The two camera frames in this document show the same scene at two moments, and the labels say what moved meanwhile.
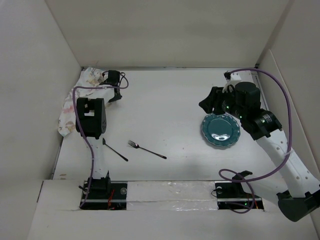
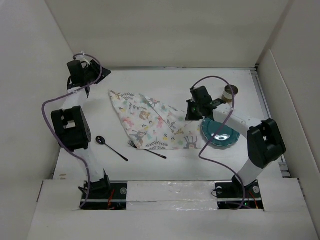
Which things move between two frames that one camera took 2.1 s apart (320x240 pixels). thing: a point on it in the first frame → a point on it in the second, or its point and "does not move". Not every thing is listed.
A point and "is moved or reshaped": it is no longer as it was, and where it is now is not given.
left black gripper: (117, 97) → (94, 66)
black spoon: (104, 143) does not move
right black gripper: (213, 100) → (189, 117)
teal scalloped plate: (220, 130) does not move
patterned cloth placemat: (89, 76) is moved or reshaped
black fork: (137, 146) does not move
